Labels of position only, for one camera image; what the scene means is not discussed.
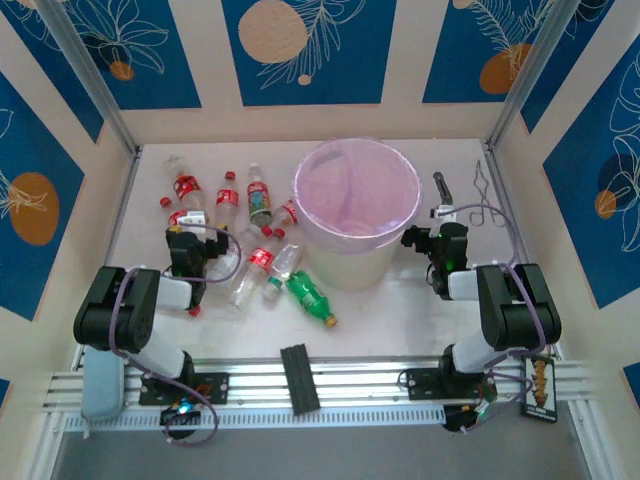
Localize clear unlabelled plastic bottle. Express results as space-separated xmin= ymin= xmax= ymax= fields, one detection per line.
xmin=204 ymin=227 xmax=259 ymax=284

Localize white-capped bottle cartoon label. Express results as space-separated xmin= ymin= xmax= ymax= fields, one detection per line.
xmin=246 ymin=162 xmax=274 ymax=227

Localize large clear red-label bottle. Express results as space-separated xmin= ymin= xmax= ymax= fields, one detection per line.
xmin=164 ymin=155 xmax=207 ymax=211

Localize clear bottle green band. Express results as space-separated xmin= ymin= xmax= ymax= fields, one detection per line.
xmin=263 ymin=242 xmax=304 ymax=303

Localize green plastic bottle yellow cap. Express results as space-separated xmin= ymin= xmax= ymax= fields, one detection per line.
xmin=283 ymin=269 xmax=340 ymax=330

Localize white plastic bin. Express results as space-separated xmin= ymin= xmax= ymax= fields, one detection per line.
xmin=294 ymin=138 xmax=424 ymax=293

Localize left controller board with LED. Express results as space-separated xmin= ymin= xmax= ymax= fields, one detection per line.
xmin=159 ymin=402 xmax=202 ymax=426

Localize controller board with led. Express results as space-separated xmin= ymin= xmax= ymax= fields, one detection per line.
xmin=442 ymin=403 xmax=494 ymax=434
xmin=159 ymin=402 xmax=202 ymax=426

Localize blue-grey soft pouch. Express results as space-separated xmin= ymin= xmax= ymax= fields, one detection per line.
xmin=79 ymin=344 xmax=126 ymax=421

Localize right controller board with LED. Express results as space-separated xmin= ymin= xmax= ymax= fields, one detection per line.
xmin=442 ymin=403 xmax=494 ymax=434

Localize black card orange print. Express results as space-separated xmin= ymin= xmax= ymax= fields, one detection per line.
xmin=519 ymin=353 xmax=559 ymax=424

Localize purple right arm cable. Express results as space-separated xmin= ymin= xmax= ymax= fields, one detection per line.
xmin=449 ymin=202 xmax=547 ymax=435

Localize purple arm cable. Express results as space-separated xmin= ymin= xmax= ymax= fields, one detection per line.
xmin=449 ymin=202 xmax=547 ymax=435
xmin=108 ymin=223 xmax=244 ymax=448

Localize metal wire tongs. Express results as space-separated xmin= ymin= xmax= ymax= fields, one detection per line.
xmin=468 ymin=158 xmax=507 ymax=229

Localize aluminium table side rail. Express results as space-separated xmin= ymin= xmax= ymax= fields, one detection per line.
xmin=74 ymin=149 xmax=142 ymax=371
xmin=485 ymin=142 xmax=561 ymax=361

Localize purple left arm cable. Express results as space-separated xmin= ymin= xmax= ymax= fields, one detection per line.
xmin=108 ymin=223 xmax=244 ymax=448

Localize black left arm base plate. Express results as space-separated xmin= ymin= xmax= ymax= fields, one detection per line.
xmin=138 ymin=371 xmax=230 ymax=406

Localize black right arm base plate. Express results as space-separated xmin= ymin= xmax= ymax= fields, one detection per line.
xmin=404 ymin=368 xmax=499 ymax=402

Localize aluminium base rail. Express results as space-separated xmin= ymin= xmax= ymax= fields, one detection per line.
xmin=42 ymin=355 xmax=596 ymax=409

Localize black rail bracket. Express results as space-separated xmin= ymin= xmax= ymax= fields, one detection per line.
xmin=279 ymin=342 xmax=321 ymax=415

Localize white slotted cable duct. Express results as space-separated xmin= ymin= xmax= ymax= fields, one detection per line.
xmin=64 ymin=405 xmax=446 ymax=434

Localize aluminium frame post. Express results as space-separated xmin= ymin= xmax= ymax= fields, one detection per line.
xmin=37 ymin=0 xmax=141 ymax=159
xmin=484 ymin=0 xmax=584 ymax=151

